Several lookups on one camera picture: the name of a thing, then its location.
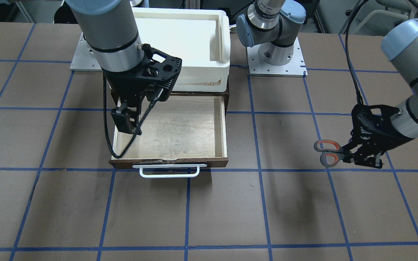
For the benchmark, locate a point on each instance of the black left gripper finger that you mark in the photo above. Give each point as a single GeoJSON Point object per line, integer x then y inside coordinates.
{"type": "Point", "coordinates": [370, 161]}
{"type": "Point", "coordinates": [346, 150]}

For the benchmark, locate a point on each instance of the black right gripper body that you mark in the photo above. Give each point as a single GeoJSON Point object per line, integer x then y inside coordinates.
{"type": "Point", "coordinates": [121, 84]}

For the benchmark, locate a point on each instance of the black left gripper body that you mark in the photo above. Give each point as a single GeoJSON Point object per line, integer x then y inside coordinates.
{"type": "Point", "coordinates": [386, 140]}

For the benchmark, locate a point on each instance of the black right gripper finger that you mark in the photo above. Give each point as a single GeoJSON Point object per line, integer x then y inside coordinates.
{"type": "Point", "coordinates": [125, 119]}

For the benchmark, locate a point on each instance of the grey orange handled scissors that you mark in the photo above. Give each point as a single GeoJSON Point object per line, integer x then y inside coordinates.
{"type": "Point", "coordinates": [330, 152]}

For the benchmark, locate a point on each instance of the dark wooden drawer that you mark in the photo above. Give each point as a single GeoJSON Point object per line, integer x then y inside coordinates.
{"type": "Point", "coordinates": [181, 136]}

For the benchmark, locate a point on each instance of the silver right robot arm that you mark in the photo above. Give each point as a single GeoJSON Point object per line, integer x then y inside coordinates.
{"type": "Point", "coordinates": [109, 26]}

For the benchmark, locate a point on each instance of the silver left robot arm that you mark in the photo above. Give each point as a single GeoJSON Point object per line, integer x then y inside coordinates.
{"type": "Point", "coordinates": [273, 25]}

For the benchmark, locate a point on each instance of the cream plastic storage box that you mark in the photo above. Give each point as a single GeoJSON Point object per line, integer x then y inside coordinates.
{"type": "Point", "coordinates": [201, 38]}

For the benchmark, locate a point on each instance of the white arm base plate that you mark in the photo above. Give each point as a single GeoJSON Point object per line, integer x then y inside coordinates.
{"type": "Point", "coordinates": [84, 58]}
{"type": "Point", "coordinates": [269, 60]}

